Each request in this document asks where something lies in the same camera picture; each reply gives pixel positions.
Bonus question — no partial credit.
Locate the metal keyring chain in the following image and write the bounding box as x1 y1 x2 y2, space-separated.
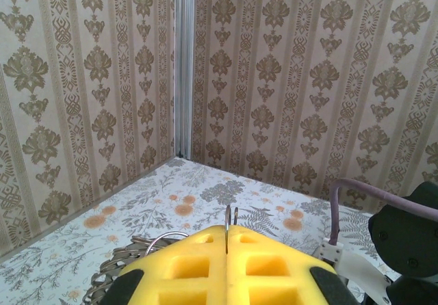
83 204 240 305

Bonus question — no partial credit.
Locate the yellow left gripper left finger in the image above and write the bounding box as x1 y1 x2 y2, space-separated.
102 224 229 305

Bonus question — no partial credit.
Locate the aluminium frame post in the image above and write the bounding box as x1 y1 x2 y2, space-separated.
173 0 196 159

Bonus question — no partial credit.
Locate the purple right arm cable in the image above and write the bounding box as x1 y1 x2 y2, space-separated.
330 177 438 248

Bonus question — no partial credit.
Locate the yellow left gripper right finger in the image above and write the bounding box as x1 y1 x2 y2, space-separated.
227 224 359 305

